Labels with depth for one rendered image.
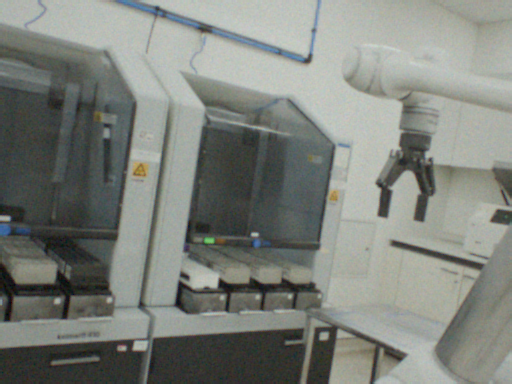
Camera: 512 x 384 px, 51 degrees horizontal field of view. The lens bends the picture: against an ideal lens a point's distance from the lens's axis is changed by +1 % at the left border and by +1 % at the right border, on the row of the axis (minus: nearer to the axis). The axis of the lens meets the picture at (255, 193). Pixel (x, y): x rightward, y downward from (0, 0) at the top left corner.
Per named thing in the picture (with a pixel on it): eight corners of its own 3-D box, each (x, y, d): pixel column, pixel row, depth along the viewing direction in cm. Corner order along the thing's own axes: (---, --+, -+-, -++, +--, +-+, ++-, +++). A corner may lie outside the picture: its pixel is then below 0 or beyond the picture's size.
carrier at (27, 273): (53, 282, 160) (56, 263, 160) (55, 284, 159) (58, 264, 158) (11, 282, 153) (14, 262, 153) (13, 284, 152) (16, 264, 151)
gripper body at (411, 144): (417, 131, 125) (410, 170, 125) (440, 137, 130) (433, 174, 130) (392, 130, 131) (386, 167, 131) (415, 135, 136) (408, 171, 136)
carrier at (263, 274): (277, 282, 210) (280, 267, 210) (280, 284, 208) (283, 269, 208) (253, 282, 203) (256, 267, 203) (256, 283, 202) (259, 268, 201)
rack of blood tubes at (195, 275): (156, 270, 206) (159, 254, 205) (179, 270, 211) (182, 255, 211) (192, 292, 181) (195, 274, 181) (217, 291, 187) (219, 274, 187)
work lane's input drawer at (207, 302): (117, 265, 233) (120, 245, 233) (146, 266, 241) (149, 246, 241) (195, 319, 174) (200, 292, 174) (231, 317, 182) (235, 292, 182)
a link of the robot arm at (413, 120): (448, 114, 129) (443, 138, 129) (417, 113, 136) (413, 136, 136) (424, 107, 123) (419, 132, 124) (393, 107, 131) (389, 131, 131)
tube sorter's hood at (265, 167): (133, 218, 223) (155, 68, 220) (250, 227, 258) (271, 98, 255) (189, 244, 181) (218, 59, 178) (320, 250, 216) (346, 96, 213)
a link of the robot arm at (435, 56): (419, 114, 137) (381, 104, 131) (430, 54, 136) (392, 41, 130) (453, 113, 128) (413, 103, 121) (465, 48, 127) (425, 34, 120)
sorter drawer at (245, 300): (149, 266, 242) (152, 246, 242) (177, 266, 250) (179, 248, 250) (234, 317, 183) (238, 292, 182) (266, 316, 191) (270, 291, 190)
